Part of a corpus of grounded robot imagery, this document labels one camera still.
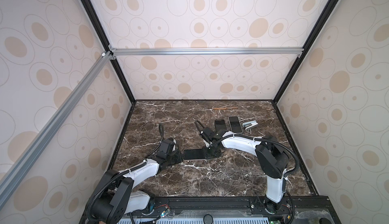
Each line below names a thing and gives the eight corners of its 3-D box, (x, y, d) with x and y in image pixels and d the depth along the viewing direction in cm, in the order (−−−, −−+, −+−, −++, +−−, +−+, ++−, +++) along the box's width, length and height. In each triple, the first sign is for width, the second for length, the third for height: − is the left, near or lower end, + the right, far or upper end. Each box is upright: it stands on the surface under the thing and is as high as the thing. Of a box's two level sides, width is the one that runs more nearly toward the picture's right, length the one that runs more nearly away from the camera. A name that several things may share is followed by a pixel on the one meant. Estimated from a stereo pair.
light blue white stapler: (245, 130, 105) (246, 127, 103) (242, 125, 108) (243, 123, 105) (257, 126, 107) (258, 123, 105) (254, 121, 110) (255, 119, 108)
